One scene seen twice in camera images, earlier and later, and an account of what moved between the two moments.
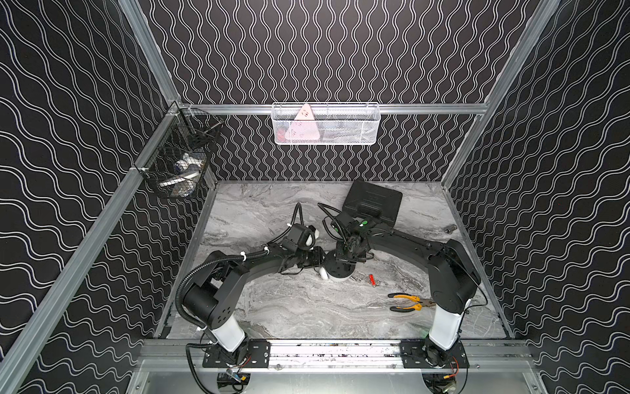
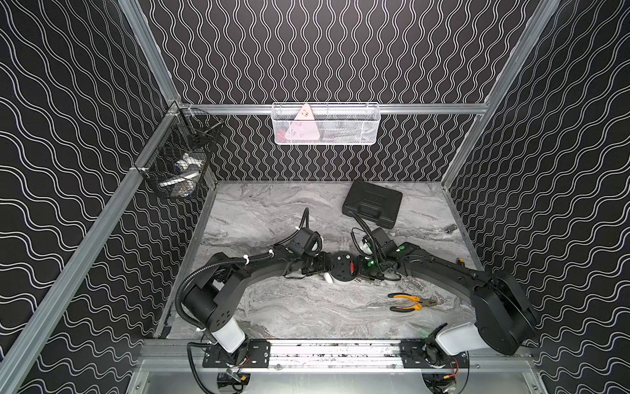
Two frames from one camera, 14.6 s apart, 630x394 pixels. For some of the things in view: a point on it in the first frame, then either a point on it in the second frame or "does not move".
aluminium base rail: x=184 y=356 does not move
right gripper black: x=357 y=258 -> x=361 y=272
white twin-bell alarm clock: x=338 y=270 does not move
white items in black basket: x=187 y=170 does not move
